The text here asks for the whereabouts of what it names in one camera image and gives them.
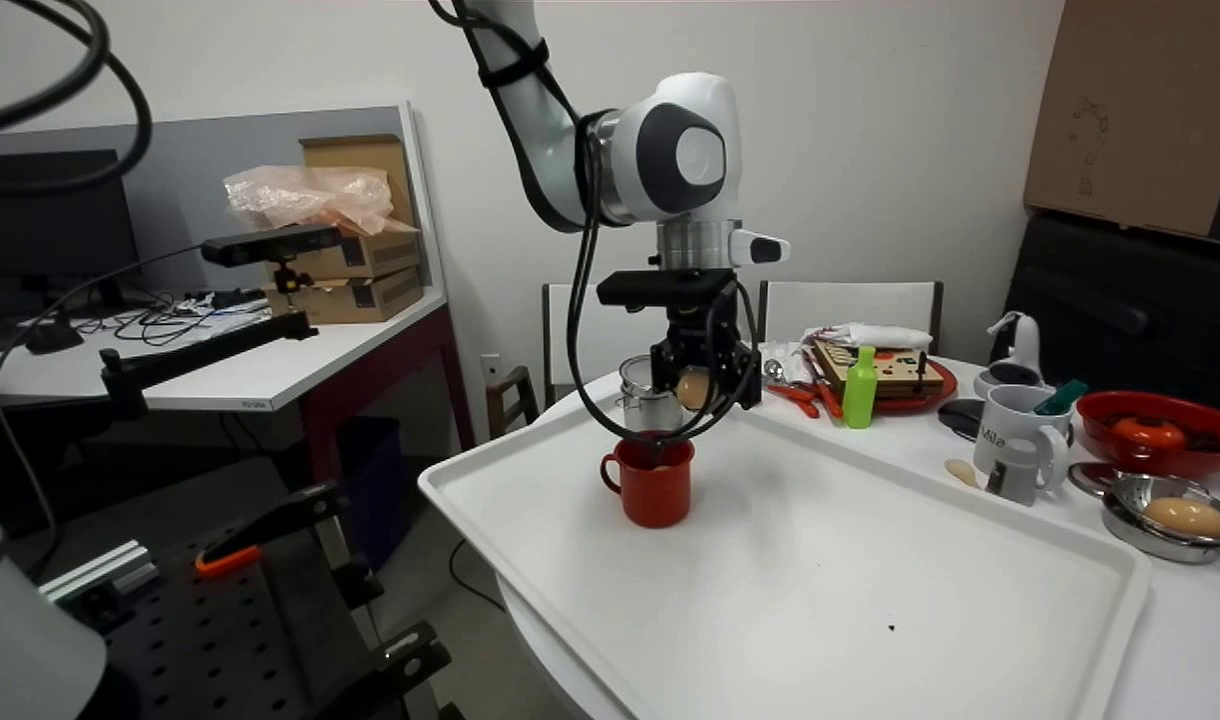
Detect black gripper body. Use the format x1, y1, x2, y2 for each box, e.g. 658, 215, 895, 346
651, 310, 751, 360

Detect red enamel cup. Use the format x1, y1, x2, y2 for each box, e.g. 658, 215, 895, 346
595, 433, 702, 534

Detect beige egg-shaped item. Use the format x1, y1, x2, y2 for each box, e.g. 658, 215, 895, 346
1140, 494, 1220, 541

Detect red scissors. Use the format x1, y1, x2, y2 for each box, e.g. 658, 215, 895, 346
765, 376, 828, 426

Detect green bottle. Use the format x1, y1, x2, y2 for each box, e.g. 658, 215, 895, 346
839, 342, 883, 433

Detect white tube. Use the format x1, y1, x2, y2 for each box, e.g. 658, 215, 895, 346
821, 319, 936, 358

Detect small black step stool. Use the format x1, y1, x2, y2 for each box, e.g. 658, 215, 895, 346
483, 366, 546, 437

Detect wooden block toy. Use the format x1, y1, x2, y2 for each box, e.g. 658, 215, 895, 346
812, 342, 951, 402

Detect red plate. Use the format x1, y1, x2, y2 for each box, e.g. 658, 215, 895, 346
803, 351, 966, 418

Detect black round lid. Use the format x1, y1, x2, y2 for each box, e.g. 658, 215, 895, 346
936, 396, 989, 440

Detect white plastic tray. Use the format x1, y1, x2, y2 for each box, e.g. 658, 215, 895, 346
417, 385, 1158, 720

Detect white pitcher mug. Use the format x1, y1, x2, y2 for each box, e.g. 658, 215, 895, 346
968, 376, 1082, 509

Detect flat brown cardboard box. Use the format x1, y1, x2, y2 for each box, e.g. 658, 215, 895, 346
270, 260, 434, 329
270, 215, 423, 275

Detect dark blue bin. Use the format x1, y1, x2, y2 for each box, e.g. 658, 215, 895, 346
334, 411, 414, 566

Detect teal utensil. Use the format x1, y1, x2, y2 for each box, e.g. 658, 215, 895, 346
1032, 376, 1093, 418

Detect upright brown cardboard box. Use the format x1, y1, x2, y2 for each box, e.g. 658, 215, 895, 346
302, 134, 419, 233

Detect black cabinet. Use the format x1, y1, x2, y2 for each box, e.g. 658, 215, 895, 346
1006, 206, 1220, 418

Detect pink plastic bag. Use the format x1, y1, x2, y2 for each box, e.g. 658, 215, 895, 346
220, 159, 397, 242

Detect red bowl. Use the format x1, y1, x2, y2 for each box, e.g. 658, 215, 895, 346
1072, 387, 1220, 479

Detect orange fruit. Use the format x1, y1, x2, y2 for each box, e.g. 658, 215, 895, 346
1107, 411, 1191, 458

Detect white desk red legs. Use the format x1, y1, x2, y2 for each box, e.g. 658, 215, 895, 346
0, 286, 482, 486

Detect metal strainer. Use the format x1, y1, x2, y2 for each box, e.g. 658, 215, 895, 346
1065, 464, 1220, 569

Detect large brown cardboard panel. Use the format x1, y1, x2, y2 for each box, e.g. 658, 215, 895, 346
1024, 0, 1220, 244

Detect grey desk partition panel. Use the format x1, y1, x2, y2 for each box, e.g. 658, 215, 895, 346
99, 99, 453, 306

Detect black pegboard cart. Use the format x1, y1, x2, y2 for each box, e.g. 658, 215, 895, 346
43, 476, 462, 720

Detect black computer monitor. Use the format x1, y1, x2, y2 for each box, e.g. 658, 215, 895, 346
0, 146, 139, 358

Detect white rounded cover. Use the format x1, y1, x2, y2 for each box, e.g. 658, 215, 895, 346
0, 486, 114, 720

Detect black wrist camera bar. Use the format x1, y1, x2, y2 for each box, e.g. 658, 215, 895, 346
595, 269, 743, 317

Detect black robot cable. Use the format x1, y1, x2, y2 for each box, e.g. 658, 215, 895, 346
428, 0, 762, 444

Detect black stereo camera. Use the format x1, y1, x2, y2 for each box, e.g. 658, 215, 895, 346
202, 225, 344, 274

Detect tangled desk cables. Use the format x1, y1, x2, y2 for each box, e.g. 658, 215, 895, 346
99, 286, 273, 351

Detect aluminium rail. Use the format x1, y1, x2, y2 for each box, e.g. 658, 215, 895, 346
40, 537, 162, 603

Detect thick black cable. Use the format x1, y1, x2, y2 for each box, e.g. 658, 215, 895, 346
0, 0, 162, 198

